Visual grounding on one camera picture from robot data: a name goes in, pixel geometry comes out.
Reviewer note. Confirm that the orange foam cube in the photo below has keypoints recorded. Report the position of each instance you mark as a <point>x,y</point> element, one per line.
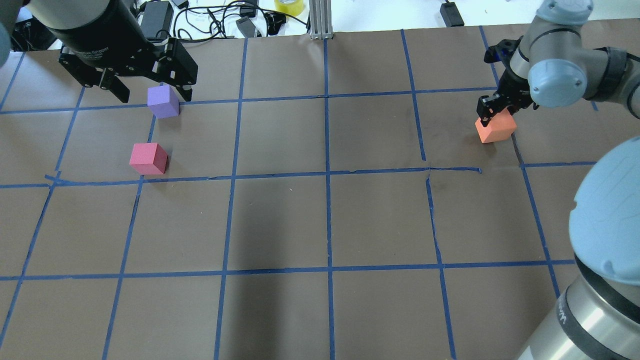
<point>499,128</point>

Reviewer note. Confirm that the black power adapter brick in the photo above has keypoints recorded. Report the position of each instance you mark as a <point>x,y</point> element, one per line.
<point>450,14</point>

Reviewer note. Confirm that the brown paper table cover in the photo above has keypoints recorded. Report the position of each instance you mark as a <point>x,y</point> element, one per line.
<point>320,201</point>

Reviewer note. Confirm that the aluminium frame post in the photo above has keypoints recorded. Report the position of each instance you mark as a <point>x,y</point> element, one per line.
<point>320,26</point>

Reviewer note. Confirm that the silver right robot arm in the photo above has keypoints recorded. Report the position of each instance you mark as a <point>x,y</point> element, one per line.
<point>597,316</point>

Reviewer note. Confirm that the yellow tape roll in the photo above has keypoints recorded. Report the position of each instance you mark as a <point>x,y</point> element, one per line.
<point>290,7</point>

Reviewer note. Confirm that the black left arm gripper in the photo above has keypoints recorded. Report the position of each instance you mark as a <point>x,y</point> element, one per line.
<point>95,34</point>

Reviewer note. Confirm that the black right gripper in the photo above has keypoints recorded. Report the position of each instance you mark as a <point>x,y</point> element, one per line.
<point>510,89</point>

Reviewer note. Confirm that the red foam cube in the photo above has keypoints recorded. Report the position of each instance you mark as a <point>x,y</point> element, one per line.
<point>149,158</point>

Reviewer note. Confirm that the purple foam cube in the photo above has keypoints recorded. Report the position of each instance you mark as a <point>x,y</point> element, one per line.
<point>163,101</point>

